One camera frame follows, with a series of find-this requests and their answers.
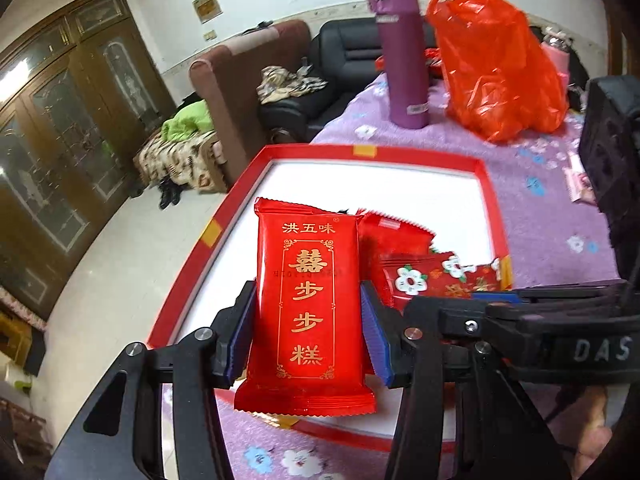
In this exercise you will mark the black leather sofa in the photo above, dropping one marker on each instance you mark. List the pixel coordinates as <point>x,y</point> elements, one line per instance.
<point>345,45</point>

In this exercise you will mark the wooden door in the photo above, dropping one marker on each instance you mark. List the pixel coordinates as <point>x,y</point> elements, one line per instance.
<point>615,10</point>

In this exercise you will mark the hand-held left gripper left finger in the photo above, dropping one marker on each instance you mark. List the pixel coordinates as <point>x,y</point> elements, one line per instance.
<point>242,325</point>

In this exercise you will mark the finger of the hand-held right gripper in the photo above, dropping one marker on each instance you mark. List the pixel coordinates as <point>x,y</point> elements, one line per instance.
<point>550,296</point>
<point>450,317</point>

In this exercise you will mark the purple thermos bottle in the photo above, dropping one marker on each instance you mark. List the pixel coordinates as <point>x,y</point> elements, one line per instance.
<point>400,60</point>

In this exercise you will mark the red tray box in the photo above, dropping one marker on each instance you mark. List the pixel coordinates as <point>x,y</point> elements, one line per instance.
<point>350,180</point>

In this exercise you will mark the wall switch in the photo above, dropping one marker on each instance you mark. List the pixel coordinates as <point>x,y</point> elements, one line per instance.
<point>210,35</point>

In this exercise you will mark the red floral snack packet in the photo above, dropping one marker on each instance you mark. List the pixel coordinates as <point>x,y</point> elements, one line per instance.
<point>475,275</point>
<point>415,280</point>

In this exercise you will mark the long red gold-print snack packet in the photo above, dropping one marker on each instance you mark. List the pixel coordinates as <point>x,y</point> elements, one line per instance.
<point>305,310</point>

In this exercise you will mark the orange-red plastic bag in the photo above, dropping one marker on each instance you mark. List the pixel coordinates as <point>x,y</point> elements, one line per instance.
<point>495,70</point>

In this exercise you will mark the brown armchair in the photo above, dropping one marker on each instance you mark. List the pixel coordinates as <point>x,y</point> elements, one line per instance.
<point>235,90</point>

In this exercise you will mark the purple floral tablecloth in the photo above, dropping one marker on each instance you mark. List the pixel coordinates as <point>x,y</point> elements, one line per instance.
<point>525,160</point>

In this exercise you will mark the pair of black shoes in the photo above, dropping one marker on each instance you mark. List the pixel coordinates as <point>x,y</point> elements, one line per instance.
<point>168,194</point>

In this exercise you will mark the black perforated panel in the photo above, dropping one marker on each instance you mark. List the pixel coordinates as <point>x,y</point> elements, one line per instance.
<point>612,160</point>

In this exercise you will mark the yellow wall notice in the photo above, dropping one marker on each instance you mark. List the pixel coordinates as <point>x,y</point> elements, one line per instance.
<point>206,6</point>

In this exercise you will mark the plain red snack packet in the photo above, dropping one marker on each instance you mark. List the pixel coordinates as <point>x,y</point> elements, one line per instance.
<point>395,240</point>

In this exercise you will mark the wooden glass-door cabinet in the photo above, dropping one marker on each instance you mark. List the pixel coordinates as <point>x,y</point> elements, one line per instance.
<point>65,135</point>

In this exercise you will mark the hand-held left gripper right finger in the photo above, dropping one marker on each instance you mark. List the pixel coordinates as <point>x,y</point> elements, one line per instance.
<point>375,340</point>

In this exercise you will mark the small pink packet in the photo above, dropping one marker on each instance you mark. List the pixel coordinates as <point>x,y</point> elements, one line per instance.
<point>579,185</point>

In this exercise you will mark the green jacket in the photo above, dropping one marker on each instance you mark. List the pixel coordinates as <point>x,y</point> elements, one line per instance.
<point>187,120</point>

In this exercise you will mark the leaf-patterned blanket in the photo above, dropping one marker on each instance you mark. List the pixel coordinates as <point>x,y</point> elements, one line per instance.
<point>175,160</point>

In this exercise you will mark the checked cloth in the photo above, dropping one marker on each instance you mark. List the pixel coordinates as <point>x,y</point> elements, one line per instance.
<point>287,85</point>

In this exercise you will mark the pink bottle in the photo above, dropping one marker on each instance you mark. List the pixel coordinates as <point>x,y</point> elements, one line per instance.
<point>557,57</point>

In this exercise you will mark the person's right hand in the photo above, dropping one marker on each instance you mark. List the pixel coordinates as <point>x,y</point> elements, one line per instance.
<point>595,420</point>

